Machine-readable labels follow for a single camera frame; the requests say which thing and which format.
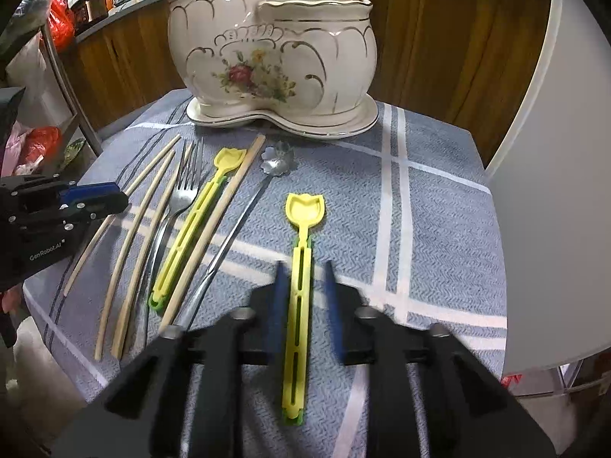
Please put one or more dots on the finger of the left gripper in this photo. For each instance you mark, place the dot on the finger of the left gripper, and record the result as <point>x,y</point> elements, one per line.
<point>92,209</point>
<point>77,194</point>

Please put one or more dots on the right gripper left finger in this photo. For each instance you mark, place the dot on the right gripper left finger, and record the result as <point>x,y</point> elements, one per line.
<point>184,380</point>

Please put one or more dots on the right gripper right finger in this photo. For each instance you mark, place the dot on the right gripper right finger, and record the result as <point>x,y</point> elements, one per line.
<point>426,387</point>

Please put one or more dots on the silver metal fork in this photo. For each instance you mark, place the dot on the silver metal fork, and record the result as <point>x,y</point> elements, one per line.
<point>184,193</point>

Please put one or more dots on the grey kitchen countertop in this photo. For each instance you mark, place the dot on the grey kitchen countertop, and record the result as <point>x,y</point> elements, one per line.
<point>123,11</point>

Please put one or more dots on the red plastic bag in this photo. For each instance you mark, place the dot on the red plastic bag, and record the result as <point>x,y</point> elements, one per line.
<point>61,23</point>

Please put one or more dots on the white refrigerator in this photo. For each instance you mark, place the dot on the white refrigerator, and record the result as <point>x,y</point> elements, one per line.
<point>550,180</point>

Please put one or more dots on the cream floral ceramic utensil holder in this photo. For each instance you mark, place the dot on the cream floral ceramic utensil holder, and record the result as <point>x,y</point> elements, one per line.
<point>304,65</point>

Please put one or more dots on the wooden lower cabinets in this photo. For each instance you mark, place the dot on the wooden lower cabinets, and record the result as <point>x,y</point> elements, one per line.
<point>465,62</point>

